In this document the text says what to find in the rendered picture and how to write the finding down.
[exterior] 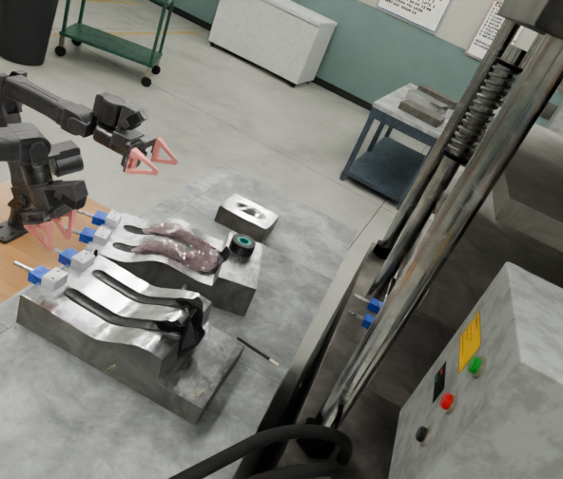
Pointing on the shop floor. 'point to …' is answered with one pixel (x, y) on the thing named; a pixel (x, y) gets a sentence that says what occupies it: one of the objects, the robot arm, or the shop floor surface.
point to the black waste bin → (25, 29)
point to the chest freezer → (274, 35)
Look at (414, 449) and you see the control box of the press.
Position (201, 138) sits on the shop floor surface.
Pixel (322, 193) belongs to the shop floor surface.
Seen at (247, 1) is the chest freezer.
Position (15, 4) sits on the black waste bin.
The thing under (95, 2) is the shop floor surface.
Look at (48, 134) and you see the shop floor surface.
